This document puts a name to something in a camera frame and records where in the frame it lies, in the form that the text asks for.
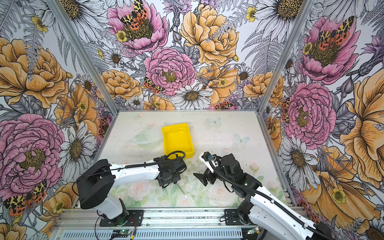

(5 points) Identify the black yellow screwdriver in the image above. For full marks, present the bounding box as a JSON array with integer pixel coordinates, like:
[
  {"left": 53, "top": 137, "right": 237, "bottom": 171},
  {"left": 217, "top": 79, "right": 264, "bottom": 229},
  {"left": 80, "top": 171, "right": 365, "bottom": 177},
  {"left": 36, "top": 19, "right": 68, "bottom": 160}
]
[{"left": 175, "top": 183, "right": 188, "bottom": 199}]

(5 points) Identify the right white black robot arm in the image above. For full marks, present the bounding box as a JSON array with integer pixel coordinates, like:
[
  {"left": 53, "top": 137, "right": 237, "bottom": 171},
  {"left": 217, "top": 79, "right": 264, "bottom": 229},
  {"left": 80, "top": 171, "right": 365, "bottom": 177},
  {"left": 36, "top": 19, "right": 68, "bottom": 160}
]
[{"left": 194, "top": 152, "right": 333, "bottom": 240}]

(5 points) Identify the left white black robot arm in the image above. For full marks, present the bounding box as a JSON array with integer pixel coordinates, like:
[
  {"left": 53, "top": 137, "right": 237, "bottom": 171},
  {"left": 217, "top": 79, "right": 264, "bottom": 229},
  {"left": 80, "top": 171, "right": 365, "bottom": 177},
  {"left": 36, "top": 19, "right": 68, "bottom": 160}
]
[{"left": 76, "top": 151, "right": 187, "bottom": 227}]

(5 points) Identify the yellow plastic bin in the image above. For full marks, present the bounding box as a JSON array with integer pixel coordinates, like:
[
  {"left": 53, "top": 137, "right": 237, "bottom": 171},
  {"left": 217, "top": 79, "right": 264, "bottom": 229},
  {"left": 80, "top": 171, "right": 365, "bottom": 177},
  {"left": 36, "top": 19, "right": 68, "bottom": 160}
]
[{"left": 162, "top": 123, "right": 195, "bottom": 159}]

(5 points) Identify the right green circuit board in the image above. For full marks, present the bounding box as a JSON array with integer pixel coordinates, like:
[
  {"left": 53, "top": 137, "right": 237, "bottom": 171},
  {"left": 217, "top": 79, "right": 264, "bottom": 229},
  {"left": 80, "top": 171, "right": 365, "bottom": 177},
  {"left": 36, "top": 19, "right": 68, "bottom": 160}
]
[{"left": 247, "top": 227, "right": 260, "bottom": 235}]

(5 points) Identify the green circuit board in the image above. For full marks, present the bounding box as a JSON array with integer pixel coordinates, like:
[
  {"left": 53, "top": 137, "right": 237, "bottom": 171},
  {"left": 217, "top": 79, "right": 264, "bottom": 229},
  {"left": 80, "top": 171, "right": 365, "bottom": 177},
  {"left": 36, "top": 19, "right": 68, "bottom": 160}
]
[
  {"left": 110, "top": 230, "right": 137, "bottom": 240},
  {"left": 247, "top": 227, "right": 260, "bottom": 235}
]

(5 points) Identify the left green circuit board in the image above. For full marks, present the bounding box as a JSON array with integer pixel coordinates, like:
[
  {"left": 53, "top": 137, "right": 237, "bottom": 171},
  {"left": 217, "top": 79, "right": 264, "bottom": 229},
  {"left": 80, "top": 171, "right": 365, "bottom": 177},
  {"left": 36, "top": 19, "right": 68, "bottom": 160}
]
[{"left": 110, "top": 230, "right": 137, "bottom": 240}]

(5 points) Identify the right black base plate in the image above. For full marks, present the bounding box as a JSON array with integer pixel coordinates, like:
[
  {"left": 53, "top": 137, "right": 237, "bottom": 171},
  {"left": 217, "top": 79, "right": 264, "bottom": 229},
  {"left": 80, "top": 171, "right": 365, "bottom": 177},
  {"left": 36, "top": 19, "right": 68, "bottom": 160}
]
[{"left": 220, "top": 209, "right": 253, "bottom": 226}]

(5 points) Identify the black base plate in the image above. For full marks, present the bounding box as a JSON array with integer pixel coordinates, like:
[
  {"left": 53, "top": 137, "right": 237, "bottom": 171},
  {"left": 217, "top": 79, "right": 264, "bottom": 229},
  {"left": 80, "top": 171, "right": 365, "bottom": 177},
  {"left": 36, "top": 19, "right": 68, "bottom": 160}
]
[
  {"left": 100, "top": 210, "right": 144, "bottom": 227},
  {"left": 220, "top": 209, "right": 253, "bottom": 226}
]

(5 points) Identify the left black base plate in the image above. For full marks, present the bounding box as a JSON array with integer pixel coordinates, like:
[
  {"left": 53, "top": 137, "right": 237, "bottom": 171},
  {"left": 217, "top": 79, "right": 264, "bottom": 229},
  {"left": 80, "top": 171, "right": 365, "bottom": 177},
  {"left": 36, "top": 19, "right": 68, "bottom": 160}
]
[{"left": 100, "top": 210, "right": 144, "bottom": 227}]

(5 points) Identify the white slotted cable duct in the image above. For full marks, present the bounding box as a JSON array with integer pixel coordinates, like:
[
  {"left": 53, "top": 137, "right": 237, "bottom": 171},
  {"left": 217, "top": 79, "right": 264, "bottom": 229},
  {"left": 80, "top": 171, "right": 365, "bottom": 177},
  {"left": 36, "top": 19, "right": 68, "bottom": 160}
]
[{"left": 57, "top": 228, "right": 243, "bottom": 240}]

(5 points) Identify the right black corrugated cable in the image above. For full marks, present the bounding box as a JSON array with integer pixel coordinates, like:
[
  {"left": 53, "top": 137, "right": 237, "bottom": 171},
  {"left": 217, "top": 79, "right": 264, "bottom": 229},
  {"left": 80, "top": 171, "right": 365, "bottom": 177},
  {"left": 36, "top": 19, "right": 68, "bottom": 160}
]
[{"left": 206, "top": 154, "right": 334, "bottom": 240}]

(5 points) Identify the aluminium front rail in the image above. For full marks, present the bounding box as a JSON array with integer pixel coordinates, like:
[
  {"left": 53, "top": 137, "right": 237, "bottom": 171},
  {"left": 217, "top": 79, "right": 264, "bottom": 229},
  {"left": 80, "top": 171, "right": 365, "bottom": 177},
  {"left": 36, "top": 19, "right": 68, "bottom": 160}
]
[{"left": 55, "top": 206, "right": 311, "bottom": 230}]

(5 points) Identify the right aluminium corner post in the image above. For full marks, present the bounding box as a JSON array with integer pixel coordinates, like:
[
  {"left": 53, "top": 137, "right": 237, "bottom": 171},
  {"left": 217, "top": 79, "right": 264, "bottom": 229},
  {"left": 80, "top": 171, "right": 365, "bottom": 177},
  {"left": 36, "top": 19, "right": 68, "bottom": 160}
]
[{"left": 258, "top": 0, "right": 315, "bottom": 115}]

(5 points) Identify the aluminium corner post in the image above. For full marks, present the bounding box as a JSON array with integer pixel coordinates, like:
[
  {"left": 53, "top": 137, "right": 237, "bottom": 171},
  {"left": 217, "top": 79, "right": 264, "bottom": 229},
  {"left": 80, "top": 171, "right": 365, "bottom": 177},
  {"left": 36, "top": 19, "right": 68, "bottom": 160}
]
[
  {"left": 47, "top": 1, "right": 119, "bottom": 117},
  {"left": 258, "top": 0, "right": 315, "bottom": 115}
]

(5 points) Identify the left aluminium corner post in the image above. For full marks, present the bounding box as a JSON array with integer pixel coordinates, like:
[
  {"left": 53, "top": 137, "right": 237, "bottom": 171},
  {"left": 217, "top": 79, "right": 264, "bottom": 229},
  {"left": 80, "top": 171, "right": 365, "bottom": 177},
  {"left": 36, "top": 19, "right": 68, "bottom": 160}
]
[{"left": 47, "top": 1, "right": 119, "bottom": 117}]

